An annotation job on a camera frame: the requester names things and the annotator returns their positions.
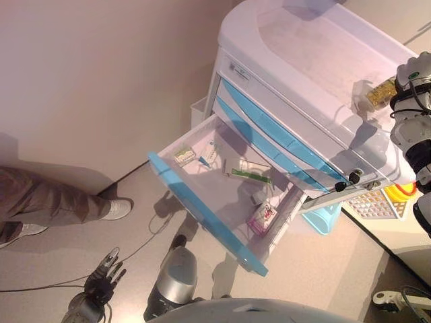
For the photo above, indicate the white and blue medicine box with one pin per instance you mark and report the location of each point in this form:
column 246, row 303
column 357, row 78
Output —
column 210, row 154

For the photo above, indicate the yellow container red lid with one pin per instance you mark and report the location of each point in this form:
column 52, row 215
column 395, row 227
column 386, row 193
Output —
column 395, row 193

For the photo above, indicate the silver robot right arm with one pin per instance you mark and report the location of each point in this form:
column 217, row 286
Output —
column 409, row 131

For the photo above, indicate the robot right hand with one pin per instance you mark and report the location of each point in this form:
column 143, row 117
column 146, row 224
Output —
column 415, row 72

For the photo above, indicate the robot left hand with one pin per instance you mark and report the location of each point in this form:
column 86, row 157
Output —
column 102, row 286

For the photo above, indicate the green and white medicine box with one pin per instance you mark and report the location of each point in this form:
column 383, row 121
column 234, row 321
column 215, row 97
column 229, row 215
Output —
column 184, row 157

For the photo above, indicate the white medical cart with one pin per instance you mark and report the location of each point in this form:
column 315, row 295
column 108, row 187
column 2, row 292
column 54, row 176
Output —
column 303, row 67

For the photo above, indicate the person leg brown trousers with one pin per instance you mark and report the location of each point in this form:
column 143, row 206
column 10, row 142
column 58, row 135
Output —
column 50, row 195

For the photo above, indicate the robot left leg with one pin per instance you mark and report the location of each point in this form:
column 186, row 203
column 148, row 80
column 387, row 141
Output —
column 175, row 276

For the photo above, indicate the white box green stripe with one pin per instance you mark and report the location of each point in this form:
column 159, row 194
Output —
column 250, row 173

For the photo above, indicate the light blue side bin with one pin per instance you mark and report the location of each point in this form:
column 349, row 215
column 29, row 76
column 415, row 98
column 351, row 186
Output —
column 321, row 218

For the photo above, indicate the white side bin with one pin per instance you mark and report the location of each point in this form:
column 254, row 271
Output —
column 198, row 114

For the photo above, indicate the clear bottle yellow pills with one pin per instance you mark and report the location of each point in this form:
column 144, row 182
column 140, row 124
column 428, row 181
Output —
column 377, row 96

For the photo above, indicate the white perforated basket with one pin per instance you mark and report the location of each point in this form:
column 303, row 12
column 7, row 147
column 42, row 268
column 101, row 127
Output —
column 367, row 205

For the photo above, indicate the grey cart label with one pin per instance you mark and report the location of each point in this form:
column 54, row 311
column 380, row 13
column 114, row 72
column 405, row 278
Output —
column 239, row 71

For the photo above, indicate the aluminium cart post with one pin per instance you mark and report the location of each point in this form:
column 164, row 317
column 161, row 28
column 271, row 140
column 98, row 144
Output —
column 336, row 195

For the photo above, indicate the pink and white medicine box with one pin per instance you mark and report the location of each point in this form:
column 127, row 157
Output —
column 262, row 217

